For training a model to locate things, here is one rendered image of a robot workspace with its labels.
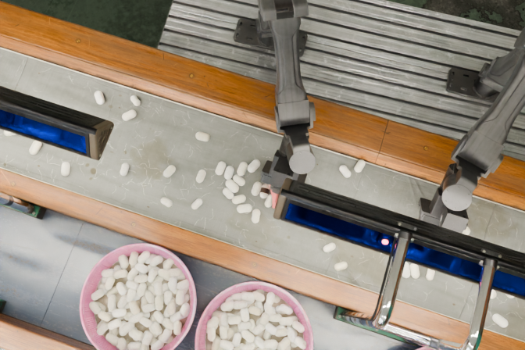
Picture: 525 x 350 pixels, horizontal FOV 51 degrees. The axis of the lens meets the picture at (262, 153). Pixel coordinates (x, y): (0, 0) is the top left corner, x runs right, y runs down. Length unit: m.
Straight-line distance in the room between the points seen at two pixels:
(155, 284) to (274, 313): 0.29
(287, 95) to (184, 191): 0.38
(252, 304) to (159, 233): 0.28
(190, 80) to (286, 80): 0.35
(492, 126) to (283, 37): 0.45
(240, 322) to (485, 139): 0.67
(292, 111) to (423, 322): 0.57
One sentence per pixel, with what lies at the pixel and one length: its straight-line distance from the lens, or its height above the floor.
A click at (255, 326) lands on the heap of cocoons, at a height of 0.74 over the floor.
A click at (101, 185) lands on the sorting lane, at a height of 0.74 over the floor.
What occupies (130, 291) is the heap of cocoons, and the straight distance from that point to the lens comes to 1.35.
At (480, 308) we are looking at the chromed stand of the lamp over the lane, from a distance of 1.01.
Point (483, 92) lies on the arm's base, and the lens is 1.57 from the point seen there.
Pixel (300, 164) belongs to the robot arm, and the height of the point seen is 0.94.
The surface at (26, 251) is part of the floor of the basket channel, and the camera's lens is 1.51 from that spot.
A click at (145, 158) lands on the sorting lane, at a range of 1.39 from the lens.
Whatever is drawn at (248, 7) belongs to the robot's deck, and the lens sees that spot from 1.61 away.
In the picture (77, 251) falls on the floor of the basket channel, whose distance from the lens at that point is 1.46.
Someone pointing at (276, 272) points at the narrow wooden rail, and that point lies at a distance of 1.30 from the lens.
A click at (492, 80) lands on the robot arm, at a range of 1.46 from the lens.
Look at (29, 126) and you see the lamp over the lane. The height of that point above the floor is 1.08.
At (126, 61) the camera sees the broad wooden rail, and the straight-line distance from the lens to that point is 1.47.
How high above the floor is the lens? 2.06
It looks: 75 degrees down
